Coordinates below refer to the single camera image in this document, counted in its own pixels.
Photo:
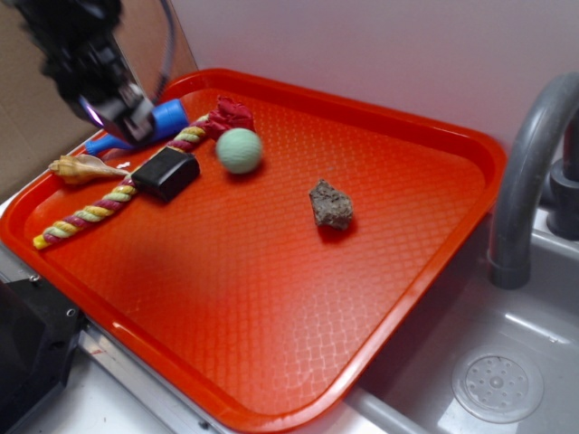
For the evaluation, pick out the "multicolour twisted rope toy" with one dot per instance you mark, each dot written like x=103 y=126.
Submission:
x=117 y=198

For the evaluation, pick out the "sink drain strainer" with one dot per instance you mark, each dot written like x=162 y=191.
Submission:
x=497 y=385

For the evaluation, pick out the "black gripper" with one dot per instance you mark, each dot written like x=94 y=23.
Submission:
x=89 y=70

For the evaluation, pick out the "grey faucet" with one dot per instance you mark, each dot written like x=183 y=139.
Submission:
x=543 y=162

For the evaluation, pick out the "tan conch seashell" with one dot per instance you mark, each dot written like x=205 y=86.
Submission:
x=76 y=170

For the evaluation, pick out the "black rectangular block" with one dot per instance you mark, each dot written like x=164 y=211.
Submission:
x=166 y=174

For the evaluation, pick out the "green ball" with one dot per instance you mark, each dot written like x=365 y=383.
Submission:
x=239 y=150

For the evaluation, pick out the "brown rock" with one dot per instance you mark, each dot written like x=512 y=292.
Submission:
x=331 y=207

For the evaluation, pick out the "grey sink basin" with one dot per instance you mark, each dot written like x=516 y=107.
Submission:
x=407 y=388

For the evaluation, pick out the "red plastic tray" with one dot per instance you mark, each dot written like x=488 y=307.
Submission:
x=231 y=292

